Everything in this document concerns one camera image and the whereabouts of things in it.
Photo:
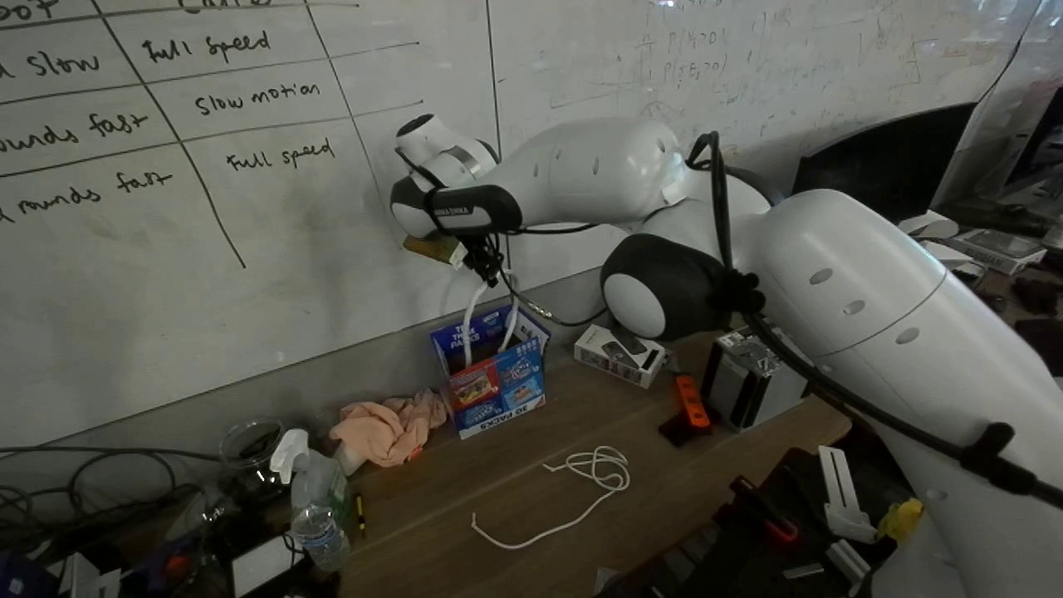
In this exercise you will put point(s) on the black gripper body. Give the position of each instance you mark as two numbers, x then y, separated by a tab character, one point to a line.
484	256

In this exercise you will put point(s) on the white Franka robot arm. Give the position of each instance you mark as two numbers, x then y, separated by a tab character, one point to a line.
861	311

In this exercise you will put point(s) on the blue cardboard box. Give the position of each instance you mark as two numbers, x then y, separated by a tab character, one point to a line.
496	371

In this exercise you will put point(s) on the white product box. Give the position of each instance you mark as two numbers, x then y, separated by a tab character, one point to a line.
620	354

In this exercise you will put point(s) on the grey battery box front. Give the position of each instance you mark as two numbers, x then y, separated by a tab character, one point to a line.
744	383

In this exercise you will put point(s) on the pink cloth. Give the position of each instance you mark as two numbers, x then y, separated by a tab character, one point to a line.
386	433

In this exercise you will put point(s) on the orange black power strip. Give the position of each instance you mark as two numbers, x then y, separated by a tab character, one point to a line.
692	416

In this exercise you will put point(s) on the clear spray bottle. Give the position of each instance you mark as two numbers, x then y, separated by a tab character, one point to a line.
309	478

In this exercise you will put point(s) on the plastic water bottle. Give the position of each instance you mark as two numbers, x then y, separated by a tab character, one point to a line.
319	535

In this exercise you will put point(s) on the white green tool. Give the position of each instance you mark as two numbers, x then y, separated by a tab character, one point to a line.
848	521

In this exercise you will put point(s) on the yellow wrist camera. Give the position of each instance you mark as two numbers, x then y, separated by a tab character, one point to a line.
437	248

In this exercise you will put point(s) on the whiteboard on wall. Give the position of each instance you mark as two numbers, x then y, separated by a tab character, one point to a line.
195	191

